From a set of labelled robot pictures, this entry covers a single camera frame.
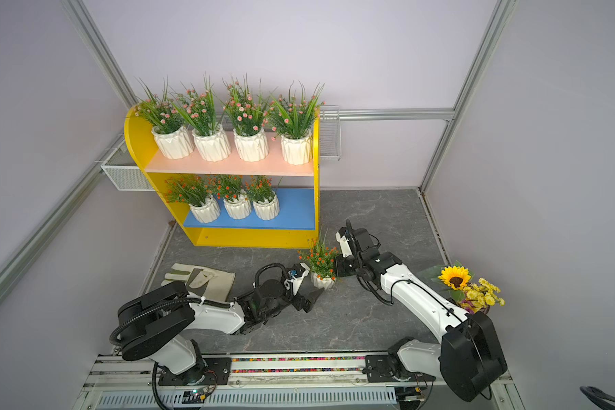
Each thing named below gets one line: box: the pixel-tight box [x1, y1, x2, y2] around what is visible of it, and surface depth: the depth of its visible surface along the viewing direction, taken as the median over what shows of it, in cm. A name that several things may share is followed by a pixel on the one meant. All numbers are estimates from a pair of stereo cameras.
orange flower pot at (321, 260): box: [298, 237, 340, 290], surface depth 77 cm
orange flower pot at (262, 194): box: [244, 175, 281, 221], surface depth 89 cm
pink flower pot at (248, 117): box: [221, 72, 270, 163], surface depth 69 cm
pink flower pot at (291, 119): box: [268, 81, 327, 165], surface depth 68 cm
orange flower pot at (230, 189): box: [210, 175, 252, 220], surface depth 90 cm
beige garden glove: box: [160, 263, 236, 302], surface depth 95 cm
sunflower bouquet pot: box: [418, 260, 506, 315], surface depth 67 cm
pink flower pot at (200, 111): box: [171, 70, 231, 163], surface depth 69 cm
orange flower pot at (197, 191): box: [164, 175, 221, 223], surface depth 85 cm
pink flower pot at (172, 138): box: [134, 74, 195, 159], surface depth 70 cm
